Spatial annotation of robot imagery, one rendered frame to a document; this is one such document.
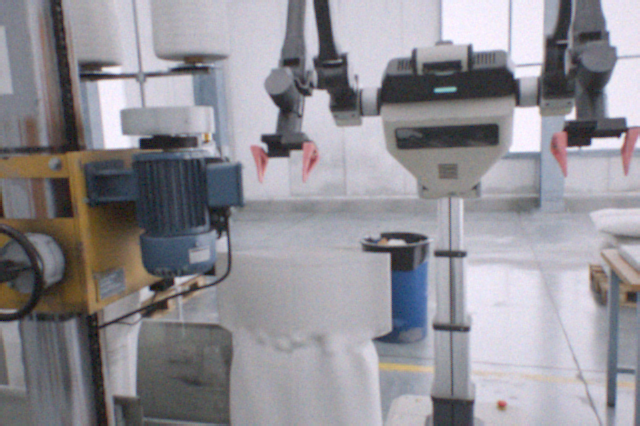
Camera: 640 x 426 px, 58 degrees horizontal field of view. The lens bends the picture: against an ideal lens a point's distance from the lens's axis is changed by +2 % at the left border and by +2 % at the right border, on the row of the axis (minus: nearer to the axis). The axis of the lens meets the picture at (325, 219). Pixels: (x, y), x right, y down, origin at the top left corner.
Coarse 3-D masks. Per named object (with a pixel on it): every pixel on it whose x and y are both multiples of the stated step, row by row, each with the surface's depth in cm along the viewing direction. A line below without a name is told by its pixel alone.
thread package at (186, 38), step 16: (160, 0) 118; (176, 0) 117; (192, 0) 117; (208, 0) 119; (224, 0) 124; (160, 16) 119; (176, 16) 118; (192, 16) 118; (208, 16) 119; (224, 16) 123; (160, 32) 119; (176, 32) 118; (192, 32) 118; (208, 32) 119; (224, 32) 123; (160, 48) 120; (176, 48) 119; (192, 48) 119; (208, 48) 120; (224, 48) 123
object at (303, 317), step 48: (240, 288) 151; (288, 288) 142; (336, 288) 142; (384, 288) 143; (240, 336) 151; (288, 336) 144; (336, 336) 144; (240, 384) 150; (288, 384) 145; (336, 384) 142
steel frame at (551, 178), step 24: (552, 0) 799; (552, 24) 804; (216, 72) 955; (96, 96) 675; (216, 96) 970; (96, 120) 674; (216, 120) 982; (552, 120) 823; (96, 144) 674; (216, 144) 989; (552, 168) 833; (552, 192) 838
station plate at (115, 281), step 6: (120, 270) 120; (102, 276) 114; (108, 276) 116; (114, 276) 118; (120, 276) 120; (102, 282) 114; (108, 282) 116; (114, 282) 118; (120, 282) 120; (102, 288) 114; (108, 288) 116; (114, 288) 118; (120, 288) 120; (102, 294) 114; (108, 294) 116
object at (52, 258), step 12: (12, 240) 107; (36, 240) 106; (48, 240) 109; (0, 252) 107; (12, 252) 108; (48, 252) 107; (60, 252) 110; (24, 264) 107; (48, 264) 106; (60, 264) 109; (24, 276) 108; (48, 276) 107; (60, 276) 110; (12, 288) 109; (24, 288) 108
